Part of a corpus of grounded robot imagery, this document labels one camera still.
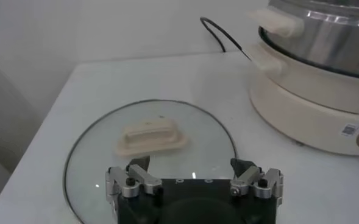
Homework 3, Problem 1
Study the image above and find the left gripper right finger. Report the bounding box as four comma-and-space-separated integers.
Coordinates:
229, 158, 284, 208

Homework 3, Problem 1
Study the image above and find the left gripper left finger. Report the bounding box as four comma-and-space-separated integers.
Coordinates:
105, 155, 164, 214

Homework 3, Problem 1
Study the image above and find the glass pot lid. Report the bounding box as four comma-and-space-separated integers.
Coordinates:
62, 99, 238, 224

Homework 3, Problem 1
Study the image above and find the steel steamer basket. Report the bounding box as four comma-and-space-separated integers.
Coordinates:
248, 0, 359, 82

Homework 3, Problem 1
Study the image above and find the cream electric cooker base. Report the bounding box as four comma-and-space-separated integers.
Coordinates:
248, 42, 359, 161

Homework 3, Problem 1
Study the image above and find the black cooker power cable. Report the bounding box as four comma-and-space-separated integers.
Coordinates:
199, 16, 252, 61

